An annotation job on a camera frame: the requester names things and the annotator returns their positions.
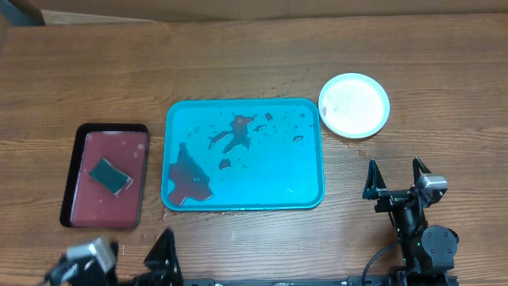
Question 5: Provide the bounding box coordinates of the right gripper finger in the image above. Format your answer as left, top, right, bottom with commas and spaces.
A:
412, 157, 431, 185
362, 159, 387, 200

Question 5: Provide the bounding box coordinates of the light blue plate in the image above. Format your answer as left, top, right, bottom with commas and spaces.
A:
317, 73, 391, 139

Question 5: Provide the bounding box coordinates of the green scrub sponge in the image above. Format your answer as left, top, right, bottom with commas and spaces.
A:
89, 158, 133, 196

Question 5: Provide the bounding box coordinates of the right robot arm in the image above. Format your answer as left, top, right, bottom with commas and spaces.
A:
362, 157, 459, 285

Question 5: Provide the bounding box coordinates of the black tray with red water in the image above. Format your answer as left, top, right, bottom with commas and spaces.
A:
60, 123, 149, 229

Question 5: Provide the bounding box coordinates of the teal plastic tray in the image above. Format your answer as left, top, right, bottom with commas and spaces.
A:
160, 99, 325, 211

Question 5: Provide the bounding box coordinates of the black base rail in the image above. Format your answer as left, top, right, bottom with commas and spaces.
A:
183, 275, 460, 286

